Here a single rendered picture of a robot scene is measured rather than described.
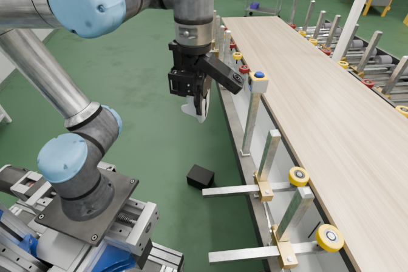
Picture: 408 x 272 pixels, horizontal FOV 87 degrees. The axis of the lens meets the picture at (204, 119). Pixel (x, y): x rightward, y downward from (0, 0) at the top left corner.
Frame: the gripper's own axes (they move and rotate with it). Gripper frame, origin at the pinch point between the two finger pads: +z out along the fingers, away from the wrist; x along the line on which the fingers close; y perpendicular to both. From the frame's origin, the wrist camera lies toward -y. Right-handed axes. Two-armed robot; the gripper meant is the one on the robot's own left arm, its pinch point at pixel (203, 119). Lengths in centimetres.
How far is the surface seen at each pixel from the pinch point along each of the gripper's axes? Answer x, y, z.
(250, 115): -44, -10, 31
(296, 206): 2.5, -29.3, 23.9
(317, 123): -63, -45, 42
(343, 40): -157, -66, 26
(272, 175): -42, -28, 70
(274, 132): -21.5, -20.4, 18.4
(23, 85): -140, 325, 132
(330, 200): -16, -47, 41
